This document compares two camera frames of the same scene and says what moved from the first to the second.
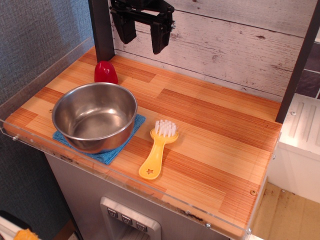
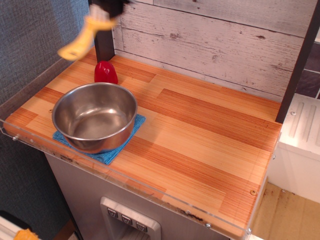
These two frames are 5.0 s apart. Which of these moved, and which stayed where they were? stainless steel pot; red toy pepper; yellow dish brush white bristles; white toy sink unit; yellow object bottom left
Moved: yellow dish brush white bristles
Stayed: red toy pepper; yellow object bottom left; white toy sink unit; stainless steel pot
